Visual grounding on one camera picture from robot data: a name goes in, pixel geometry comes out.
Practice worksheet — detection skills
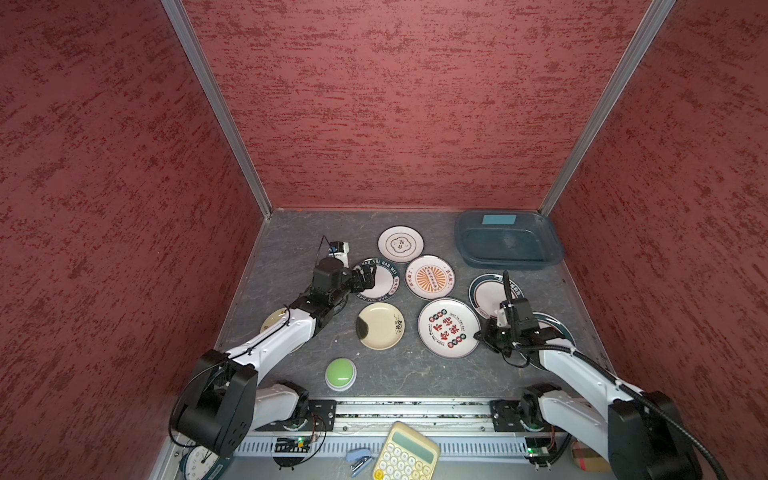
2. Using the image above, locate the translucent blue plastic bin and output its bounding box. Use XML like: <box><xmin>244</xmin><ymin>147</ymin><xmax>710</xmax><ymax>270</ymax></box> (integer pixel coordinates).
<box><xmin>455</xmin><ymin>210</ymin><xmax>565</xmax><ymax>270</ymax></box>

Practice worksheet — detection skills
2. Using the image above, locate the aluminium left corner post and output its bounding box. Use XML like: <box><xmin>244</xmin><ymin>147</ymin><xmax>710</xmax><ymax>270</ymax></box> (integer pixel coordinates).
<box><xmin>161</xmin><ymin>0</ymin><xmax>273</xmax><ymax>220</ymax></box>

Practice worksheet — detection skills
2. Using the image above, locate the cream yellow plate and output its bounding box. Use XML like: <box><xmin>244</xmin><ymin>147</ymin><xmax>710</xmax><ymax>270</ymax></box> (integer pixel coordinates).
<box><xmin>355</xmin><ymin>302</ymin><xmax>405</xmax><ymax>351</ymax></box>

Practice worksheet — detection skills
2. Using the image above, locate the plaid checked pouch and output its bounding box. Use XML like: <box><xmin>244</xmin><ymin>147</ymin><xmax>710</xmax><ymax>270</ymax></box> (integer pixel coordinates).
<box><xmin>570</xmin><ymin>441</ymin><xmax>612</xmax><ymax>473</ymax></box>

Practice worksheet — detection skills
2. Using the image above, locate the light blue bin label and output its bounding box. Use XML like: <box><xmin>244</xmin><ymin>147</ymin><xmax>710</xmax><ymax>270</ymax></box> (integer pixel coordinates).
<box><xmin>482</xmin><ymin>214</ymin><xmax>517</xmax><ymax>225</ymax></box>

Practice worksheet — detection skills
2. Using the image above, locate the green rim hao shi plate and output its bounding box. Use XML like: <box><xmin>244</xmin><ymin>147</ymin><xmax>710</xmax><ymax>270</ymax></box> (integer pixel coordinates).
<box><xmin>353</xmin><ymin>257</ymin><xmax>400</xmax><ymax>303</ymax></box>

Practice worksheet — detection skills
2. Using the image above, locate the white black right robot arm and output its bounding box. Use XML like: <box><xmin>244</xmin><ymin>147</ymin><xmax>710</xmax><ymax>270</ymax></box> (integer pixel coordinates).
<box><xmin>474</xmin><ymin>298</ymin><xmax>703</xmax><ymax>479</ymax></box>

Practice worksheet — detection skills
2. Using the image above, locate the aluminium right corner post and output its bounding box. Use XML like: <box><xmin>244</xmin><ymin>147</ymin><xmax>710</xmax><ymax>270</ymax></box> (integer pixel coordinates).
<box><xmin>538</xmin><ymin>0</ymin><xmax>676</xmax><ymax>217</ymax></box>

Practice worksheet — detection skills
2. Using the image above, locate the plate with green lettered rim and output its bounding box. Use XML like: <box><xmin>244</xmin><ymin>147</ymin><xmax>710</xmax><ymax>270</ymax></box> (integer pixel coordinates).
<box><xmin>524</xmin><ymin>312</ymin><xmax>576</xmax><ymax>350</ymax></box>

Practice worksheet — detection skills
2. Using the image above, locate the aluminium corner post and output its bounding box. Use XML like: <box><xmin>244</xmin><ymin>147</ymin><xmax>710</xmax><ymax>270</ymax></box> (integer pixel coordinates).
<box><xmin>538</xmin><ymin>0</ymin><xmax>676</xmax><ymax>217</ymax></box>
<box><xmin>161</xmin><ymin>0</ymin><xmax>273</xmax><ymax>220</ymax></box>

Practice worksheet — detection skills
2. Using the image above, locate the black corrugated cable conduit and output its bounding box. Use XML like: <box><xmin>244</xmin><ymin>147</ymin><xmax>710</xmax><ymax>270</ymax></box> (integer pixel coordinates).
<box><xmin>539</xmin><ymin>341</ymin><xmax>730</xmax><ymax>480</ymax></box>

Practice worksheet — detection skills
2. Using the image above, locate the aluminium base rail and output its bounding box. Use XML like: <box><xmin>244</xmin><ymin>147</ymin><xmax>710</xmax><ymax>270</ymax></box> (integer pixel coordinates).
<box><xmin>167</xmin><ymin>395</ymin><xmax>601</xmax><ymax>463</ymax></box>

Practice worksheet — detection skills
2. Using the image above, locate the white plate green red rim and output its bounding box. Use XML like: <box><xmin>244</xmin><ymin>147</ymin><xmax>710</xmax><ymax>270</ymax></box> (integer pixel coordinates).
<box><xmin>468</xmin><ymin>273</ymin><xmax>507</xmax><ymax>320</ymax></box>

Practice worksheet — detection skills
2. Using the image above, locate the blue stapler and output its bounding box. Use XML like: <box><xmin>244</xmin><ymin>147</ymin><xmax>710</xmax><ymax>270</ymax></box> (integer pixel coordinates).
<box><xmin>345</xmin><ymin>448</ymin><xmax>373</xmax><ymax>478</ymax></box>

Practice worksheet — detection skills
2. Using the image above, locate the yellow calculator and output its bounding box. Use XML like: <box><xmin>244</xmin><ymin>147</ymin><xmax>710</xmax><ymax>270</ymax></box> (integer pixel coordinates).
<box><xmin>371</xmin><ymin>422</ymin><xmax>441</xmax><ymax>480</ymax></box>

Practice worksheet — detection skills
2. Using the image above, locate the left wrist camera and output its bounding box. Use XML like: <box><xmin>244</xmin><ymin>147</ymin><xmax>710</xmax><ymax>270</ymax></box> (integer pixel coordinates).
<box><xmin>327</xmin><ymin>241</ymin><xmax>350</xmax><ymax>268</ymax></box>

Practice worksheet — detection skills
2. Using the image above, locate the white plate black line motif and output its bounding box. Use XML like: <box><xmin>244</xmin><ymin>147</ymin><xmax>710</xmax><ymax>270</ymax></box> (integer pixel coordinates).
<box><xmin>377</xmin><ymin>225</ymin><xmax>425</xmax><ymax>263</ymax></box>

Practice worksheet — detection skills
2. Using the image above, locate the green push button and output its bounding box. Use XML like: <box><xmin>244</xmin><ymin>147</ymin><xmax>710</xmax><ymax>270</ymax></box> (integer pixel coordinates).
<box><xmin>324</xmin><ymin>358</ymin><xmax>357</xmax><ymax>392</ymax></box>

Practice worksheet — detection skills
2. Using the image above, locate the teal alarm clock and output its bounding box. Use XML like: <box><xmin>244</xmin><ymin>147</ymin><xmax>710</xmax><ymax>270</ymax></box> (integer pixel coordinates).
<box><xmin>179</xmin><ymin>446</ymin><xmax>232</xmax><ymax>480</ymax></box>

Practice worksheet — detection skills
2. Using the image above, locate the beige plate under left arm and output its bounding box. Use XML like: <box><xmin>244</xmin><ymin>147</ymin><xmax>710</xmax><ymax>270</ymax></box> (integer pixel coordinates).
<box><xmin>258</xmin><ymin>308</ymin><xmax>311</xmax><ymax>354</ymax></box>

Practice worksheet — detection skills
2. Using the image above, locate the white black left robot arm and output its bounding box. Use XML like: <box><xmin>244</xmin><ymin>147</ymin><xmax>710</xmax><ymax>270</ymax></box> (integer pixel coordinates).
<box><xmin>168</xmin><ymin>256</ymin><xmax>377</xmax><ymax>457</ymax></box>

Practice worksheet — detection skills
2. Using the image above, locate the orange sunburst white plate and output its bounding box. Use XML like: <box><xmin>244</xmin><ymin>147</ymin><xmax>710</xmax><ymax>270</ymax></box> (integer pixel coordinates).
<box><xmin>405</xmin><ymin>255</ymin><xmax>456</xmax><ymax>300</ymax></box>

